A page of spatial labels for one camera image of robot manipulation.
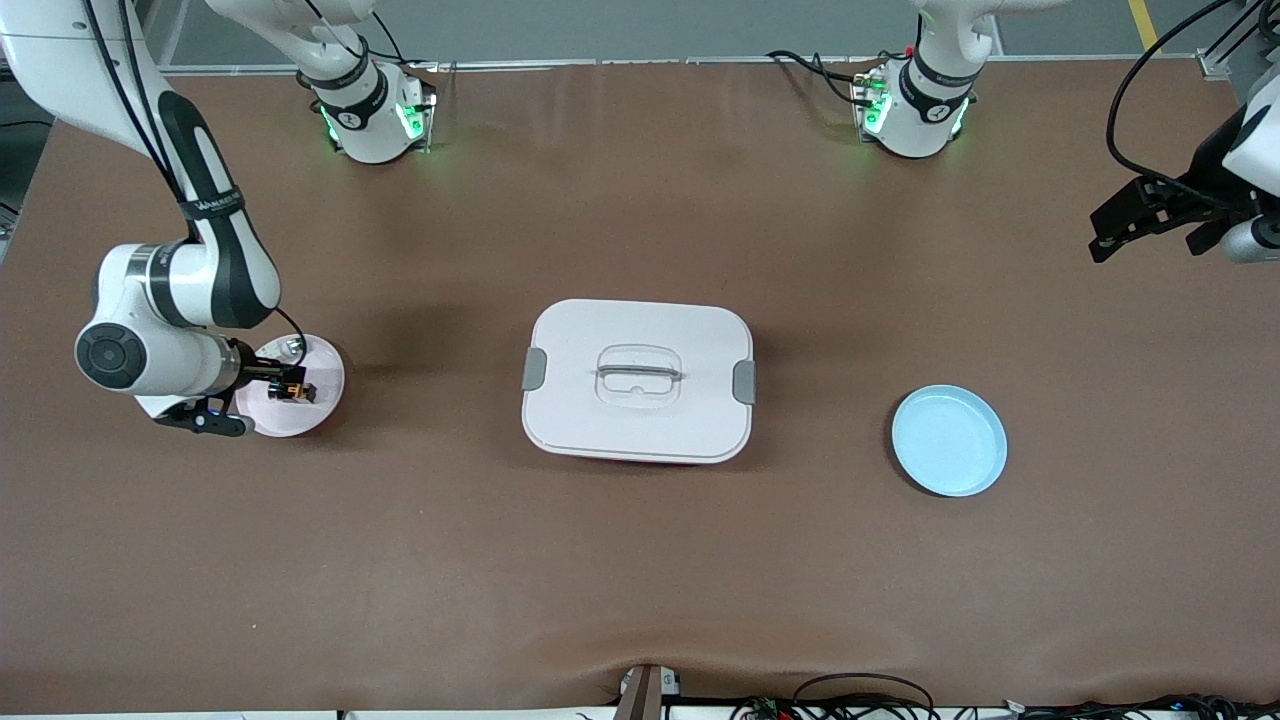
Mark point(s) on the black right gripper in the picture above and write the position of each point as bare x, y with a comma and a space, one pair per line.
258, 372

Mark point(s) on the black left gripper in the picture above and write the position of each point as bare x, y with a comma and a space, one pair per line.
1199, 187

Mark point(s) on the black orange switch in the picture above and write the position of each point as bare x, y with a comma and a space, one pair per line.
303, 392

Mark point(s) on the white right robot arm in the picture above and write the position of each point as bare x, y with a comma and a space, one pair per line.
200, 290

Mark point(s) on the white lidded box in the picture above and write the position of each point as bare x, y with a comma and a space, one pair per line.
640, 420

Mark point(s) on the pink round plate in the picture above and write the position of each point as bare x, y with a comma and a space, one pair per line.
300, 420

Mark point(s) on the light blue round plate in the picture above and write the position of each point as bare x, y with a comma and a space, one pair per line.
950, 442

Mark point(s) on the brown table mat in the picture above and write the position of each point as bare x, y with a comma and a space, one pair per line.
640, 570

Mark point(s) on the silver red switch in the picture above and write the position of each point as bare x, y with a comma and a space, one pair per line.
293, 347

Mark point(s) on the aluminium frame profile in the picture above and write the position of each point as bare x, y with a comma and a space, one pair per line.
1215, 65

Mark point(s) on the brown camera mount bracket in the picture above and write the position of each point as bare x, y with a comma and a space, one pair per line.
645, 695

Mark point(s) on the metal table edge rail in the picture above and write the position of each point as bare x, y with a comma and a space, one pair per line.
650, 62

